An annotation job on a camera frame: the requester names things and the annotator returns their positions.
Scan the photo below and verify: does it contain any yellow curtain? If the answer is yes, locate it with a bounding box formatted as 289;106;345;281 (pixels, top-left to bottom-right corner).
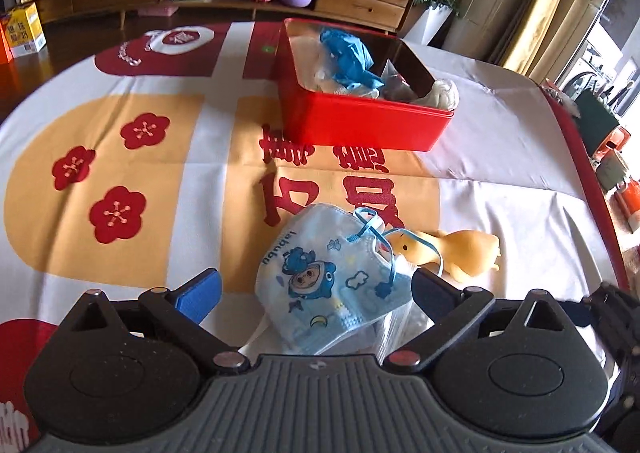
500;0;631;84

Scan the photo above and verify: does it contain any orange gift box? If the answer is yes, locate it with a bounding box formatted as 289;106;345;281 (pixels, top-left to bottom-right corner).
0;23;15;64

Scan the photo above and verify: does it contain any printed tablecloth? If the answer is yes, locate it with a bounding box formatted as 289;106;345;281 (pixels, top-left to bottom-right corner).
0;22;631;453

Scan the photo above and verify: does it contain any yellow carton box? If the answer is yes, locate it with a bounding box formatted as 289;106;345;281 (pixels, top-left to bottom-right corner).
0;2;47;58

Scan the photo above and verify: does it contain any orange bag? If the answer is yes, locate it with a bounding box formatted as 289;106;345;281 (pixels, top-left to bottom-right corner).
615;178;640;218

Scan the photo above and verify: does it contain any yellow rubber duck toy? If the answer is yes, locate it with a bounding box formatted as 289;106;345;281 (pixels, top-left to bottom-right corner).
390;228;502;281

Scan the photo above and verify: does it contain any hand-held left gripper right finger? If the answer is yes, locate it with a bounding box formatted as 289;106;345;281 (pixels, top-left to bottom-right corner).
382;267;571;376

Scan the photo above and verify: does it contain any cream mug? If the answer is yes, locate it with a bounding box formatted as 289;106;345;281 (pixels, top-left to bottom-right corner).
595;150;631;191

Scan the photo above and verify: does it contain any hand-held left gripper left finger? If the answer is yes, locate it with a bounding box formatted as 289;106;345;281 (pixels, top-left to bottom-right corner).
67;268;251;376

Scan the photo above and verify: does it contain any small clear plastic bag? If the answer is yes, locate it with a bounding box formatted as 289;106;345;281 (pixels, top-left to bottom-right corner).
382;60;421;104

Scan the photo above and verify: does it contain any white planter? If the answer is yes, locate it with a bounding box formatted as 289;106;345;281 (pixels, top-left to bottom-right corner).
402;3;458;46

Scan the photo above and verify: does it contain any red tin box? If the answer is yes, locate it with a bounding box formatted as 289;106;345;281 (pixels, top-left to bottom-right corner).
275;18;460;152

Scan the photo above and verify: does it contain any blue glove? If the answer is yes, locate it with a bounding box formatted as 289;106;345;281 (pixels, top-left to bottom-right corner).
319;28;386;90

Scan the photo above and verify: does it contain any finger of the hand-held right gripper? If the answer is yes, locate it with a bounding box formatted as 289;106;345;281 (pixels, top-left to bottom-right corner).
562;280;640;374

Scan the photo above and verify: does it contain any cartoon print face mask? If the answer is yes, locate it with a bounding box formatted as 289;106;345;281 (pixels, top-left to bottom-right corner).
255;203;416;354

